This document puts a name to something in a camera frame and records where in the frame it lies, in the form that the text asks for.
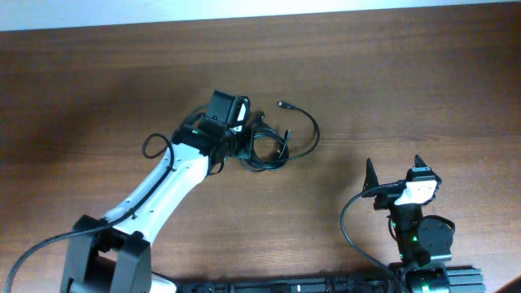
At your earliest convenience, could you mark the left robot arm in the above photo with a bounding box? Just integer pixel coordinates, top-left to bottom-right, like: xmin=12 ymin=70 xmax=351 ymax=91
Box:
xmin=60 ymin=90 xmax=251 ymax=292

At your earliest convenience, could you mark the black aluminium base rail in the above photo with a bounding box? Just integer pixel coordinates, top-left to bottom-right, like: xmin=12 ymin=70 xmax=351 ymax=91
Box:
xmin=176 ymin=268 xmax=486 ymax=293

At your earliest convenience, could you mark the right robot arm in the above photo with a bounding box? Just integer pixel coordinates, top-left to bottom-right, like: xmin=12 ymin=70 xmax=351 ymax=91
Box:
xmin=363 ymin=155 xmax=455 ymax=292

